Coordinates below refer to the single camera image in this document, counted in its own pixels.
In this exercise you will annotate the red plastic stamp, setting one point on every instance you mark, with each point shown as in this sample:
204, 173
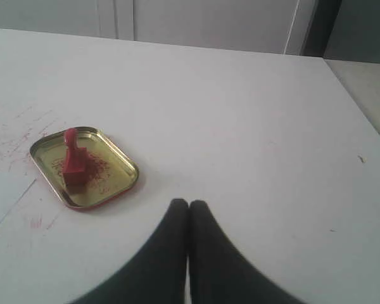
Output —
74, 172

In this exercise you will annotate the white cabinet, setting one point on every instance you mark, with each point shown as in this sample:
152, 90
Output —
262, 26

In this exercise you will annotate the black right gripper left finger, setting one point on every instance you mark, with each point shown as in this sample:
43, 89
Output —
157, 272

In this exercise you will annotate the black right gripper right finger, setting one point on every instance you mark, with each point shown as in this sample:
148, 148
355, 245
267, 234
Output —
218, 272

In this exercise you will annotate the white paper sheet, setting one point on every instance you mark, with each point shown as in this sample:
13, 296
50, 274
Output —
12, 188

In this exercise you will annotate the gold tin lid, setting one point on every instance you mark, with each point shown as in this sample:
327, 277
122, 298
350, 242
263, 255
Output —
110, 171

